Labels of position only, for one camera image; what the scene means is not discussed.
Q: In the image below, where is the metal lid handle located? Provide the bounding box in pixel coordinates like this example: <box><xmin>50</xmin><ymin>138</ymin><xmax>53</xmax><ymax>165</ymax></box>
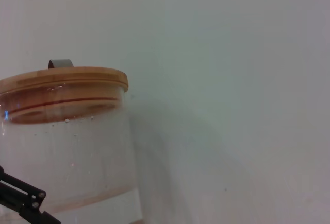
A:
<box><xmin>48</xmin><ymin>59</ymin><xmax>75</xmax><ymax>70</ymax></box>

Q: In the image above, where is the glass dispenser jar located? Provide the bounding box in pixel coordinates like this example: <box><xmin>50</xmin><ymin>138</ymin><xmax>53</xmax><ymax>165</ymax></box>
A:
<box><xmin>0</xmin><ymin>87</ymin><xmax>143</xmax><ymax>224</ymax></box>

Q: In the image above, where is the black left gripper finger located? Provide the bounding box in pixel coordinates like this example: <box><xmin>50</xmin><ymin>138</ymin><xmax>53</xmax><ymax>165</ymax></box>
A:
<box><xmin>0</xmin><ymin>166</ymin><xmax>62</xmax><ymax>224</ymax></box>

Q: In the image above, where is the wooden jar lid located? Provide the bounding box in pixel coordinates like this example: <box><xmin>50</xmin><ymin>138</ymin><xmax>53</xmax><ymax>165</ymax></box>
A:
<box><xmin>0</xmin><ymin>66</ymin><xmax>129</xmax><ymax>125</ymax></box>

